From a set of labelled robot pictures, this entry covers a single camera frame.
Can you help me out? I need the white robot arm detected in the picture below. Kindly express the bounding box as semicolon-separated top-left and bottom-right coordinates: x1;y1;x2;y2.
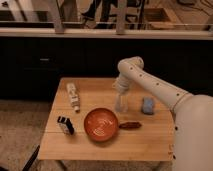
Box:
115;56;213;171

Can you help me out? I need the blue sponge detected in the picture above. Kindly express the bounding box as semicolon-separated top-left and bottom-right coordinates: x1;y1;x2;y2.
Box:
142;97;154;115

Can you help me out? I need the brown chili pepper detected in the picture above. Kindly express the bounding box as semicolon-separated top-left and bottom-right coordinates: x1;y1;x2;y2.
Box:
119;122;142;129

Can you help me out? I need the orange patterned bowl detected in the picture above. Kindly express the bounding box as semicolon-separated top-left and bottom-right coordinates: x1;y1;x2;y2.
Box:
84;108;118;142

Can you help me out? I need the white tube bottle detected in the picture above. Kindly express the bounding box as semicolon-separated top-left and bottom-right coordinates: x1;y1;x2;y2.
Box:
66;83;80;113

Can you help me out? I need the wooden table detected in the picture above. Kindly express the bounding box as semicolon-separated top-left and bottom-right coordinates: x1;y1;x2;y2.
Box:
37;77;176;171

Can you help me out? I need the dark cabinet counter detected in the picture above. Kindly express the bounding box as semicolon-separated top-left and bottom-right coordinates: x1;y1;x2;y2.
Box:
0;30;213;99

